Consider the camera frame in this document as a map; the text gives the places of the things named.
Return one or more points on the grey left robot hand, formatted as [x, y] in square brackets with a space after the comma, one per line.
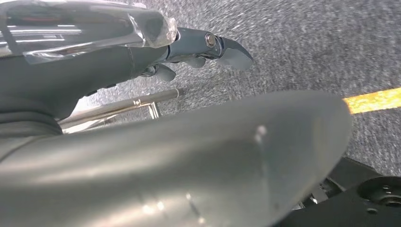
[78, 78]

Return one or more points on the stainless steel workbench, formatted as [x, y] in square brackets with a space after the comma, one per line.
[125, 105]

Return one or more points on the clear plastic hand cover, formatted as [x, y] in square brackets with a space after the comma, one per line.
[94, 28]

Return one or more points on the yellow floor tape square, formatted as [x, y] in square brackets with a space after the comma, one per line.
[372, 101]

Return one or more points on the black left robot leg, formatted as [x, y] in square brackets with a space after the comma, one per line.
[360, 206]

